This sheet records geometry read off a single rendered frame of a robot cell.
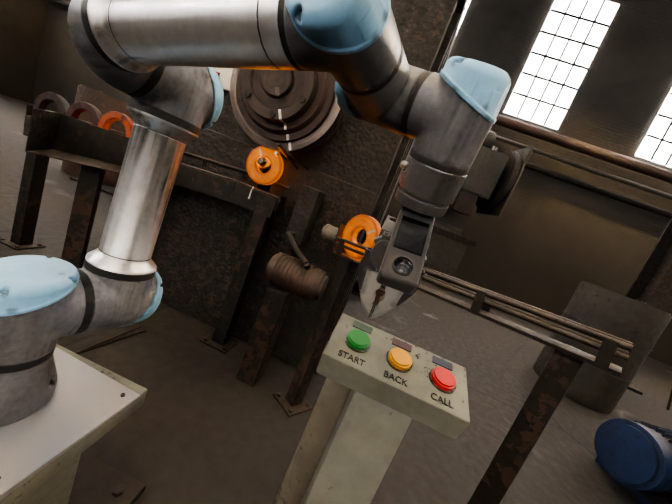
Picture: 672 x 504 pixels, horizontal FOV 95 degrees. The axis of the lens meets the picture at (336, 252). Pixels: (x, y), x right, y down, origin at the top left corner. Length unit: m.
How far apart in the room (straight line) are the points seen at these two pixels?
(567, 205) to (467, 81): 7.76
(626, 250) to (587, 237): 0.77
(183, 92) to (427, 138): 0.41
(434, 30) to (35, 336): 1.50
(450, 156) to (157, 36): 0.35
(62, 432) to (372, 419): 0.50
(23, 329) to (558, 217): 7.98
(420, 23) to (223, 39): 1.23
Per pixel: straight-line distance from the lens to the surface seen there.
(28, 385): 0.71
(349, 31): 0.30
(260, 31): 0.35
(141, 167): 0.64
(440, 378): 0.56
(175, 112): 0.63
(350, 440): 0.60
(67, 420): 0.74
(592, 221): 8.32
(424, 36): 1.53
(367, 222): 1.06
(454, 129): 0.38
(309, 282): 1.11
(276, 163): 1.34
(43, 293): 0.62
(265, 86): 1.29
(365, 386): 0.53
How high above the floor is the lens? 0.82
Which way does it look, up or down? 10 degrees down
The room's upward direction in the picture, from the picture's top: 21 degrees clockwise
